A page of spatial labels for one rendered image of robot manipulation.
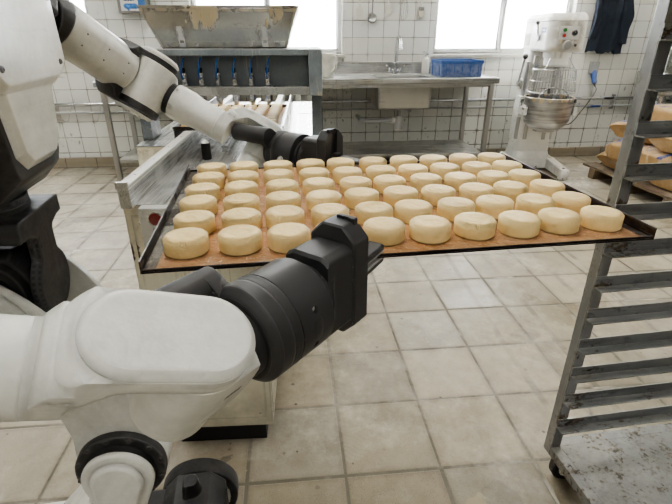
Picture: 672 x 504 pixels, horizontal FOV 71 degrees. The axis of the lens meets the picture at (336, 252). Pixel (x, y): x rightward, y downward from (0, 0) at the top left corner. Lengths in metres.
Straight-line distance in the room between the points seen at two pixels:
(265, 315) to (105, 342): 0.12
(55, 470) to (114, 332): 1.52
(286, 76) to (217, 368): 1.67
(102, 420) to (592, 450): 1.29
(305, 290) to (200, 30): 1.61
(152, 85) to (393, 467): 1.26
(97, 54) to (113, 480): 0.72
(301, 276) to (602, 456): 1.33
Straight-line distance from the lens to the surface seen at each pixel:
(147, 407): 0.38
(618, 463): 1.62
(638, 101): 1.18
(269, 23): 1.88
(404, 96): 4.43
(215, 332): 0.32
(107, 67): 1.01
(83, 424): 0.88
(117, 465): 0.87
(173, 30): 1.95
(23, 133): 0.68
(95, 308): 0.32
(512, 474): 1.68
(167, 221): 0.66
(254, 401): 1.55
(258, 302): 0.37
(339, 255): 0.43
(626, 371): 1.51
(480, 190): 0.71
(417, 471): 1.62
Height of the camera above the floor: 1.23
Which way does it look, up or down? 25 degrees down
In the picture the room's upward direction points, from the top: straight up
